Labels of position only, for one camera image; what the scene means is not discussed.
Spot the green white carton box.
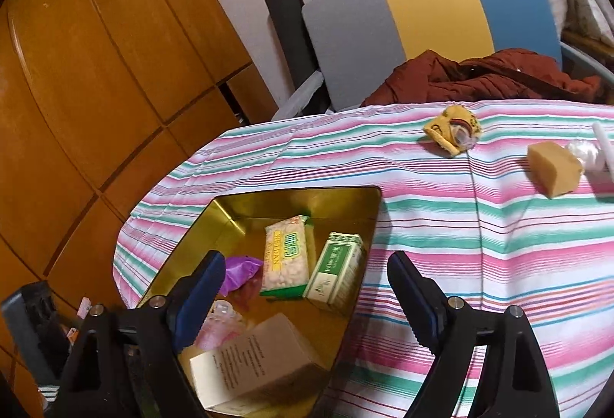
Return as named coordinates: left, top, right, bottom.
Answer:
left=303, top=232, right=365, bottom=311

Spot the beige carton box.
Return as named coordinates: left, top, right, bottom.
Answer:
left=189, top=313, right=329, bottom=409

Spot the white foam padding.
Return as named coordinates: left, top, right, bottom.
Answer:
left=271, top=73, right=327, bottom=121

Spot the black rolled mat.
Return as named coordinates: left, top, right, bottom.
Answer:
left=265, top=0, right=317, bottom=89

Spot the pink bubble wrap item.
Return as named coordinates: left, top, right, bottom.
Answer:
left=194, top=300, right=245, bottom=352

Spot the gold tin box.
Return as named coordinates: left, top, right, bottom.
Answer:
left=137, top=186, right=383, bottom=416

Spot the yellow green snack packet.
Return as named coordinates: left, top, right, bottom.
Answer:
left=259, top=215, right=312, bottom=299

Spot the dark red jacket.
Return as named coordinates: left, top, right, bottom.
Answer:
left=360, top=48, right=605, bottom=108

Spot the wooden cabinet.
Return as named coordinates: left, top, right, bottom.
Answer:
left=0, top=0, right=279, bottom=400

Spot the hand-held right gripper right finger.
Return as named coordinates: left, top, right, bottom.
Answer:
left=386, top=251, right=561, bottom=418

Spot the grey yellow blue chair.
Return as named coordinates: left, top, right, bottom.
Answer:
left=301, top=0, right=563, bottom=112

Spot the white foam block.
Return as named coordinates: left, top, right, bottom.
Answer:
left=592, top=122, right=614, bottom=193

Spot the yellow sponge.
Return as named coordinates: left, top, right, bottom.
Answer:
left=528, top=140, right=583, bottom=199

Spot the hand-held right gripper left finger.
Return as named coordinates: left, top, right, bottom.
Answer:
left=55, top=250, right=226, bottom=418

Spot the white plastic bag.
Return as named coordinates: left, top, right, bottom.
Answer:
left=566, top=140, right=600, bottom=172

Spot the striped tablecloth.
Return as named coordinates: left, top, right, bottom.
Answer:
left=111, top=100, right=614, bottom=418

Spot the purple plastic bag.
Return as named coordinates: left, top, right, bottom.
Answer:
left=220, top=256, right=264, bottom=296

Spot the grey plastic box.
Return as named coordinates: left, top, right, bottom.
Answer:
left=1, top=282, right=65, bottom=383

